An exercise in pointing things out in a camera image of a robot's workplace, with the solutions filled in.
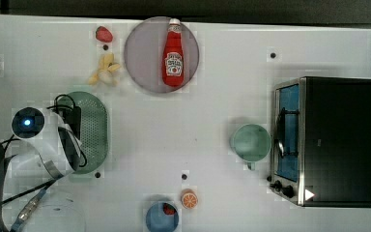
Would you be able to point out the grey round plate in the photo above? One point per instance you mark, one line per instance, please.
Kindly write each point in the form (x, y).
(143, 54)

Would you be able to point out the red strawberry toy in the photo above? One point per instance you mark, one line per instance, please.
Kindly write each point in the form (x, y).
(104, 35)

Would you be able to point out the green mug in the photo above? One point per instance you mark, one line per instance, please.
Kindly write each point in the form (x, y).
(251, 143)

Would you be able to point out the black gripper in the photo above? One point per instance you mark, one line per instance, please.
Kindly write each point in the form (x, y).
(72, 117)

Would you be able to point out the small strawberry in bowl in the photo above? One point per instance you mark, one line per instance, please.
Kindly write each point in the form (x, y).
(168, 209)

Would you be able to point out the orange slice toy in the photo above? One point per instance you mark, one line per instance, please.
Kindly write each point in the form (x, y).
(189, 199)

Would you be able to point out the black toaster oven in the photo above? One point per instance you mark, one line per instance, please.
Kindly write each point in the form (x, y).
(321, 142)

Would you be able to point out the blue bowl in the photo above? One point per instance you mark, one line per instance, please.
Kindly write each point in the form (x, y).
(158, 221)

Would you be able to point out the peeled banana toy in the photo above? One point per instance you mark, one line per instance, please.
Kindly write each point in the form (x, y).
(106, 70)

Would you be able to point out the red ketchup bottle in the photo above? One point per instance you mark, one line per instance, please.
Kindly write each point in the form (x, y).
(172, 69)

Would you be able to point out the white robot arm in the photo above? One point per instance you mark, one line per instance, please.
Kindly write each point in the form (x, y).
(56, 153)

